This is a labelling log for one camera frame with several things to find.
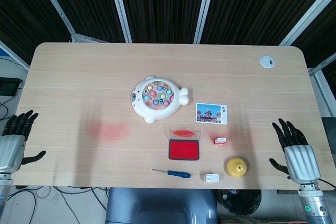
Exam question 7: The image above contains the small white box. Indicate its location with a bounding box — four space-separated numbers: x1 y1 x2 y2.
203 173 220 183

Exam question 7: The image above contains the red ink pad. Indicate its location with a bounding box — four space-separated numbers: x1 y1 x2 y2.
167 129 202 161

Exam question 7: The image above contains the black monitor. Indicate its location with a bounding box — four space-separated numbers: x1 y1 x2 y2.
0 77 24 96

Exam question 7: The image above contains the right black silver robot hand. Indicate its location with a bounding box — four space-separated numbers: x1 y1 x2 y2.
269 118 322 184

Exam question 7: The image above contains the white fish-shaped fishing toy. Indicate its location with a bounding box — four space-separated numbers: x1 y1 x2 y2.
130 76 190 124

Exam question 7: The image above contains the floor cable bundle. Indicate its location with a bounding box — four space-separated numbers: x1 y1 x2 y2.
10 186 108 224

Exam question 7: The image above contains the white cable grommet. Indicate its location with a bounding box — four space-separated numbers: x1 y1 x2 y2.
259 55 276 69

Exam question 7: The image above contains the black trash bin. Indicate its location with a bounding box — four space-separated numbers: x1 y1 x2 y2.
216 189 263 216

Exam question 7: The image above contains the white partition post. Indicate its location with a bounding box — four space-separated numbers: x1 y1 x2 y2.
278 0 336 46
308 52 336 114
107 0 132 43
193 0 218 44
0 40 30 71
33 0 108 43

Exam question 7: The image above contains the blue handled screwdriver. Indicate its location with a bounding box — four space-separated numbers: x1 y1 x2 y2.
151 168 192 179

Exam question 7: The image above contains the photo postcard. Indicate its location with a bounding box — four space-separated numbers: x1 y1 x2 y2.
195 102 228 125

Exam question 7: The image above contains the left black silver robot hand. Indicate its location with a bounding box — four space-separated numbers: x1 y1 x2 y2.
0 110 47 174

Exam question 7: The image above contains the small red stamp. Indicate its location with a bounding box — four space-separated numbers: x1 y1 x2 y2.
211 136 227 146

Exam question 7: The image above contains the yellow pear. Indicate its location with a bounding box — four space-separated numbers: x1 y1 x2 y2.
226 157 249 177

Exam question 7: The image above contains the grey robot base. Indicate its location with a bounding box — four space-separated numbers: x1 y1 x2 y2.
106 187 218 224

